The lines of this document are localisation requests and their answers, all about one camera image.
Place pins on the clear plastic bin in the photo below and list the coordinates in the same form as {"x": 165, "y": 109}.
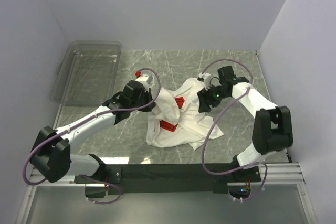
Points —
{"x": 87, "y": 73}

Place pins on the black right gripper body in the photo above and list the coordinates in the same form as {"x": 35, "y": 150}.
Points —
{"x": 214, "y": 95}

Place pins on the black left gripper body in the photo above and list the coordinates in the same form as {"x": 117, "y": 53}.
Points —
{"x": 145, "y": 99}

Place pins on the aluminium frame rail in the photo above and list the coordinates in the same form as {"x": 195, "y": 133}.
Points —
{"x": 96, "y": 190}

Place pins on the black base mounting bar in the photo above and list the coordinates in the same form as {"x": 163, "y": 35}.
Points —
{"x": 172, "y": 178}

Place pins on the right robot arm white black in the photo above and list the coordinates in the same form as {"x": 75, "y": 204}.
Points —
{"x": 272, "y": 129}

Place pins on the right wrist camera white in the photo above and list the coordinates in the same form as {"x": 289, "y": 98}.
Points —
{"x": 206, "y": 79}

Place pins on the white t-shirt red print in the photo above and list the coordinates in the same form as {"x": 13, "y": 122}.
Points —
{"x": 175, "y": 119}

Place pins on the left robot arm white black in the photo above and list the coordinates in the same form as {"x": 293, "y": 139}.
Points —
{"x": 51, "y": 153}

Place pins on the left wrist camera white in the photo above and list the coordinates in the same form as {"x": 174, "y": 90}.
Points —
{"x": 144, "y": 79}

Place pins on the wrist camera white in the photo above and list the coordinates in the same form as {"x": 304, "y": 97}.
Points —
{"x": 206, "y": 79}
{"x": 144, "y": 79}

